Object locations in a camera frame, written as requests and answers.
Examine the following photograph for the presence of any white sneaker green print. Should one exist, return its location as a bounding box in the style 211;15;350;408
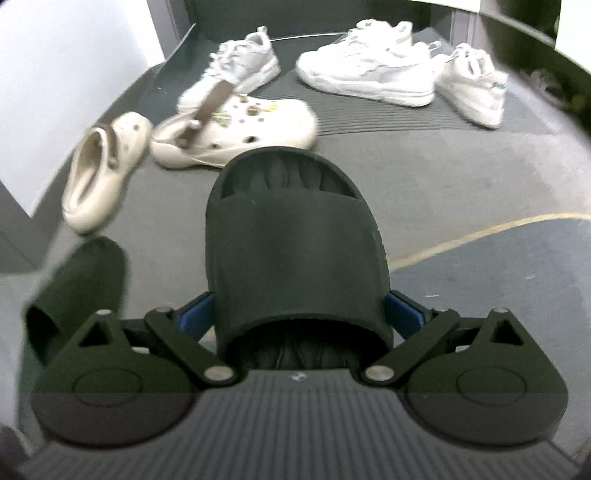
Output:
434;43;509;130

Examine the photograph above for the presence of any cream clog with charms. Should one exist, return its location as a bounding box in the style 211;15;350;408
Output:
150;78;318;169

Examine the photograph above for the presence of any white lace-up sneaker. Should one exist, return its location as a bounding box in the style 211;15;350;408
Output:
177;26;281;114

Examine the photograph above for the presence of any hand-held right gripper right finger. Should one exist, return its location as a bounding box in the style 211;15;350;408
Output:
360;290;532;387

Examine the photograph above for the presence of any dark grey ribbed mat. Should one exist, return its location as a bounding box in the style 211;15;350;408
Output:
137;27;575;137

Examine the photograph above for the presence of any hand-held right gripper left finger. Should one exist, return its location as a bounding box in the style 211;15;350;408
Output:
69;292;238;387

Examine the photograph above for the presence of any black slide slipper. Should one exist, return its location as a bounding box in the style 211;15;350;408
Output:
24;236;129;367
204;146;396;371

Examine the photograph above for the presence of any plain cream clog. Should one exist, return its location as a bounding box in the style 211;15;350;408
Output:
61;112;153;233

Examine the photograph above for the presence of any white chunky sneaker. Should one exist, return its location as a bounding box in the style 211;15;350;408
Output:
331;18;414;52
295;39;445;108

